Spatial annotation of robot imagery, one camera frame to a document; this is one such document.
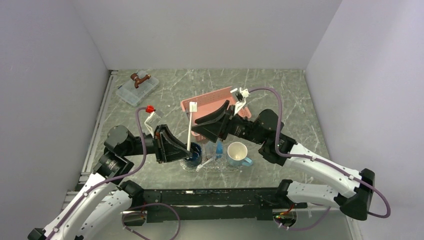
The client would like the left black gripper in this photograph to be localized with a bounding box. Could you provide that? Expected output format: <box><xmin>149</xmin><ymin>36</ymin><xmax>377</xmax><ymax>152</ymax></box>
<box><xmin>122</xmin><ymin>123</ymin><xmax>193</xmax><ymax>163</ymax></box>

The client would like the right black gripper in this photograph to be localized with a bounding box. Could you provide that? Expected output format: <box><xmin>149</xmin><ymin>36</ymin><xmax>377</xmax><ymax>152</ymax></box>
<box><xmin>191</xmin><ymin>100</ymin><xmax>266</xmax><ymax>145</ymax></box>

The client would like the pink plastic basket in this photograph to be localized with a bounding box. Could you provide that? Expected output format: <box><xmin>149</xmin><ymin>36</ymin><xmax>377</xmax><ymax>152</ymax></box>
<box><xmin>180</xmin><ymin>86</ymin><xmax>238</xmax><ymax>129</ymax></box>

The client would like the blue toothpaste tube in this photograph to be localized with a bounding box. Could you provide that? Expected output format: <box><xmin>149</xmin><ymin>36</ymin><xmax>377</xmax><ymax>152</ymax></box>
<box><xmin>215</xmin><ymin>140</ymin><xmax>224</xmax><ymax>160</ymax></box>

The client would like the dark blue mug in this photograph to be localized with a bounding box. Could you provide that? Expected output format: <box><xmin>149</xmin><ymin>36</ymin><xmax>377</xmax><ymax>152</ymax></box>
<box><xmin>182</xmin><ymin>142</ymin><xmax>202</xmax><ymax>168</ymax></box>

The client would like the white toothbrush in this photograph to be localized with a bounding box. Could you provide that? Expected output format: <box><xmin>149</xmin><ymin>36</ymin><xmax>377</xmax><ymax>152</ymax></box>
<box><xmin>186</xmin><ymin>101</ymin><xmax>198</xmax><ymax>151</ymax></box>
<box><xmin>195</xmin><ymin>156</ymin><xmax>216</xmax><ymax>172</ymax></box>

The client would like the white red toothpaste tube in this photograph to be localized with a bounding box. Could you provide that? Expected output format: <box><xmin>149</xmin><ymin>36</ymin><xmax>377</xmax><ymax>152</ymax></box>
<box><xmin>203</xmin><ymin>141</ymin><xmax>216</xmax><ymax>161</ymax></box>

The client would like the white and blue mug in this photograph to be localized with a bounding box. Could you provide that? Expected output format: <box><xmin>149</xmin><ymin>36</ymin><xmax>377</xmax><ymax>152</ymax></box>
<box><xmin>226</xmin><ymin>142</ymin><xmax>253</xmax><ymax>167</ymax></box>

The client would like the clear textured oval tray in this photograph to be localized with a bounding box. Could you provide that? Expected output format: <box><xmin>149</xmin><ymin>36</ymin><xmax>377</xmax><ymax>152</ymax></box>
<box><xmin>179</xmin><ymin>151</ymin><xmax>242</xmax><ymax>173</ymax></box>

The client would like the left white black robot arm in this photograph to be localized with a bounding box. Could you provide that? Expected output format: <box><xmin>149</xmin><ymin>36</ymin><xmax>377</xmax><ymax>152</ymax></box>
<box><xmin>27</xmin><ymin>124</ymin><xmax>195</xmax><ymax>240</ymax></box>

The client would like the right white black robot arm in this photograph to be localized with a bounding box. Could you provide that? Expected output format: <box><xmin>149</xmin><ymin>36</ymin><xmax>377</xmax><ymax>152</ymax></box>
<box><xmin>192</xmin><ymin>101</ymin><xmax>375</xmax><ymax>221</ymax></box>

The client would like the clear plastic organizer box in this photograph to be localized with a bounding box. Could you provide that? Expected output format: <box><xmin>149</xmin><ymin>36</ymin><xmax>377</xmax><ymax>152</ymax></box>
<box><xmin>116</xmin><ymin>70</ymin><xmax>160</xmax><ymax>107</ymax></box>

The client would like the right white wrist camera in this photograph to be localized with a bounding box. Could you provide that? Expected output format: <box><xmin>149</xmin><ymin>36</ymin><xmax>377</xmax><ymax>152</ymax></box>
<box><xmin>230</xmin><ymin>87</ymin><xmax>250</xmax><ymax>115</ymax></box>

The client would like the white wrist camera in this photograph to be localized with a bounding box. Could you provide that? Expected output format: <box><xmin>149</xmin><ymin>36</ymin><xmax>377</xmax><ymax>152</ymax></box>
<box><xmin>230</xmin><ymin>87</ymin><xmax>250</xmax><ymax>115</ymax></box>
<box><xmin>144</xmin><ymin>105</ymin><xmax>164</xmax><ymax>136</ymax></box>

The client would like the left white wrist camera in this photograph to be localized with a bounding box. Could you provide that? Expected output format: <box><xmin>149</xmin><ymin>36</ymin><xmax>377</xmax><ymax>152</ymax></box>
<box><xmin>144</xmin><ymin>105</ymin><xmax>164</xmax><ymax>136</ymax></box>

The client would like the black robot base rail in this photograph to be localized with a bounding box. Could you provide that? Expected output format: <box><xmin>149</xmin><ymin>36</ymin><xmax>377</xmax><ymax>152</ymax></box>
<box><xmin>122</xmin><ymin>181</ymin><xmax>308</xmax><ymax>227</ymax></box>

